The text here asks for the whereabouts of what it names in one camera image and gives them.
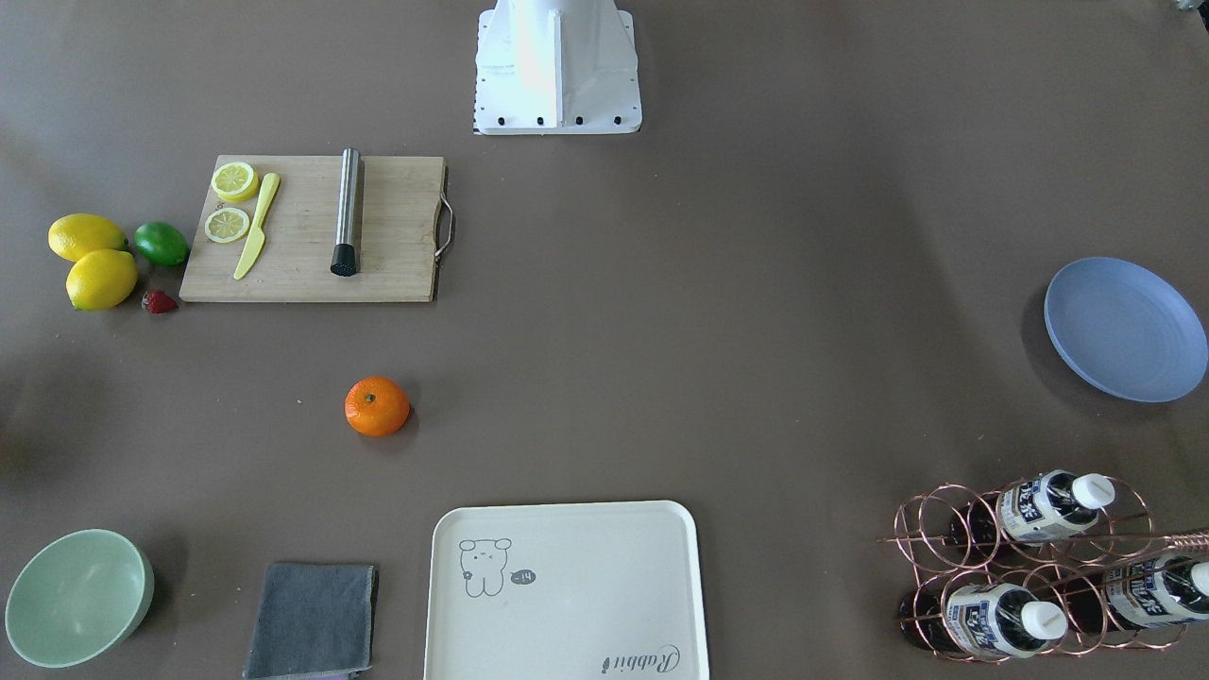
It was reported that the blue plate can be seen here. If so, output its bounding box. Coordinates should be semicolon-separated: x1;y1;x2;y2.
1042;257;1207;403

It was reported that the steel muddler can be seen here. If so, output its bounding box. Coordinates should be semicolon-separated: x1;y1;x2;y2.
330;146;361;277

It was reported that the tea bottle one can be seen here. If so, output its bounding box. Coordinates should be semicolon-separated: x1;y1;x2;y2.
945;469;1115;554

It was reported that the copper wire bottle rack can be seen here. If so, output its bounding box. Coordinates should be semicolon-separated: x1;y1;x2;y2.
885;479;1207;663

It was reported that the red strawberry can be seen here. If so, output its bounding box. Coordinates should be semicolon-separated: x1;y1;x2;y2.
140;289;179;315

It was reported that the green bowl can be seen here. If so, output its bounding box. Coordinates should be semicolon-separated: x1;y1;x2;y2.
4;529;155;669

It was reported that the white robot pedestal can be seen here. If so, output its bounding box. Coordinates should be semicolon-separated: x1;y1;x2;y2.
472;1;643;136

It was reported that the green lime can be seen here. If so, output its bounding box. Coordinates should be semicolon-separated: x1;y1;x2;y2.
133;221;190;266

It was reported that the yellow lemon far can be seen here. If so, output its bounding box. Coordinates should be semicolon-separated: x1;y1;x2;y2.
47;212;128;263

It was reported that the grey folded cloth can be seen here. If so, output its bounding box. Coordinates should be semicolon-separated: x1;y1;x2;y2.
242;561;378;679

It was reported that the tea bottle two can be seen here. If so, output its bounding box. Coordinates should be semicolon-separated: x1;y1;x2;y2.
897;584;1069;662

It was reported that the lemon slice lower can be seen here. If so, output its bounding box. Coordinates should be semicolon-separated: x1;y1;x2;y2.
203;207;251;244

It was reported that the yellow plastic knife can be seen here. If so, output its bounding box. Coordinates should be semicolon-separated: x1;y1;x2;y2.
232;172;280;281

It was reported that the orange fruit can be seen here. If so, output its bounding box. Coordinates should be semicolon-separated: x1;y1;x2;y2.
345;376;412;436

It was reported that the wooden cutting board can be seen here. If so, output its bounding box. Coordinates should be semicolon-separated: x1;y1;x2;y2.
179;154;449;304

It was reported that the cream rabbit tray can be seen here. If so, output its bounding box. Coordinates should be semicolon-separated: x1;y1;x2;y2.
424;500;711;679

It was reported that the lemon half upper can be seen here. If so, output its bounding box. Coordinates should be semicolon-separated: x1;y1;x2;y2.
209;161;261;203

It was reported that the tea bottle three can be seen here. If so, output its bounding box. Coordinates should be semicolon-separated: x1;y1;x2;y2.
1057;552;1208;633

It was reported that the yellow lemon near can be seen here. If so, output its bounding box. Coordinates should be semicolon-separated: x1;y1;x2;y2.
65;249;138;311

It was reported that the yellow lemon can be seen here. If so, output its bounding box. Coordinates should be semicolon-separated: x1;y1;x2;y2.
65;249;138;311
47;212;128;263

